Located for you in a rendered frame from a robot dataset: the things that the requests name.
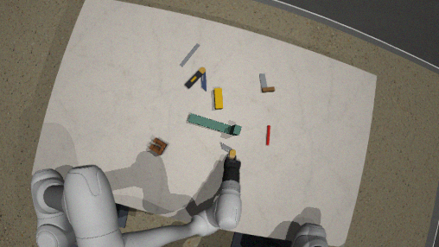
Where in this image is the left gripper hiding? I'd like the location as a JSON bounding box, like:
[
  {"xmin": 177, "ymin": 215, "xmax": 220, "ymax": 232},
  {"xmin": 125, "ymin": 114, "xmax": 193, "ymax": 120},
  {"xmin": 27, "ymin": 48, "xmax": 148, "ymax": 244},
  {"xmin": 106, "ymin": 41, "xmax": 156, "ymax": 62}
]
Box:
[{"xmin": 219, "ymin": 154, "xmax": 241, "ymax": 194}]

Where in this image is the yellow rectangular block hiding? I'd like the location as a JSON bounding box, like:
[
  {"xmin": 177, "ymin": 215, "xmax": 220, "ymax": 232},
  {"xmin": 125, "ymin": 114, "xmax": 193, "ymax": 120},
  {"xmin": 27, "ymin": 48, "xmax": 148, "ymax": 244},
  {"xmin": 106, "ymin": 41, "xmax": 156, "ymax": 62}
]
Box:
[{"xmin": 214, "ymin": 88, "xmax": 223, "ymax": 110}]

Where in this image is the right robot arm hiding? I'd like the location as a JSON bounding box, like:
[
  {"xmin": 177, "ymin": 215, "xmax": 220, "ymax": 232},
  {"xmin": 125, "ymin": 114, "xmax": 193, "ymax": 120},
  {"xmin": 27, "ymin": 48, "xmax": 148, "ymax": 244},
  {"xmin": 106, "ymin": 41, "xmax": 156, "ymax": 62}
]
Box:
[{"xmin": 290, "ymin": 223, "xmax": 329, "ymax": 247}]

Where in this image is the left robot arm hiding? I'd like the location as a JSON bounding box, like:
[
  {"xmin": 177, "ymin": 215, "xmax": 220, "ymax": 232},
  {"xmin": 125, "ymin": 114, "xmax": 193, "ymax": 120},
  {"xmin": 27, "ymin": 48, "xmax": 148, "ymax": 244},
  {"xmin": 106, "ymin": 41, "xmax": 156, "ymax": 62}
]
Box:
[{"xmin": 30, "ymin": 165, "xmax": 242, "ymax": 247}]

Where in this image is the grey flat metal strip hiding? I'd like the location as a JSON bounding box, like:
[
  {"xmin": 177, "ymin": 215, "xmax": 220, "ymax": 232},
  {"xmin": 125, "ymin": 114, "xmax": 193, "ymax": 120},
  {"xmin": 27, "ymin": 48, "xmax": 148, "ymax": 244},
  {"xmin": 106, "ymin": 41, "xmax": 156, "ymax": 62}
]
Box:
[{"xmin": 180, "ymin": 43, "xmax": 200, "ymax": 67}]

